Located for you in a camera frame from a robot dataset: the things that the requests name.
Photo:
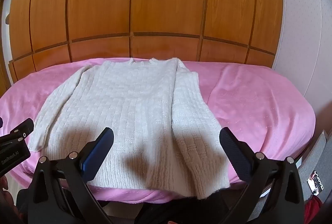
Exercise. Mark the red cloth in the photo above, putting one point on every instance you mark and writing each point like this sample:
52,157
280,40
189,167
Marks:
313,209

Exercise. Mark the pink blanket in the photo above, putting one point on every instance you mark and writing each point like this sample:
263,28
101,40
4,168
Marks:
254,110

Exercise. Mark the person's left hand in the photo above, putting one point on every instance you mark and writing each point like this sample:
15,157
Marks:
5,193

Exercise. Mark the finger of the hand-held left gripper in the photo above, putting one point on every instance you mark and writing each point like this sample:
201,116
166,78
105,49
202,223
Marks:
24,128

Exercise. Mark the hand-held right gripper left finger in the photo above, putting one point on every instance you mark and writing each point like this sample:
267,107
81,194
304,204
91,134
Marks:
98,152

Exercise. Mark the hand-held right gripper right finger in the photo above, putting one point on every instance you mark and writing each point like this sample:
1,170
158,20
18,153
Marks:
235,155

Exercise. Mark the wooden wardrobe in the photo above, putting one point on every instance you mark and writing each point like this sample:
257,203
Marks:
155,6

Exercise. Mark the grey chair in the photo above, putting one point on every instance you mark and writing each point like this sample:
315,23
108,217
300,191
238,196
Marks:
311,159

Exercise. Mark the white knit sweater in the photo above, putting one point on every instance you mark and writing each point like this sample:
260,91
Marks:
134,115

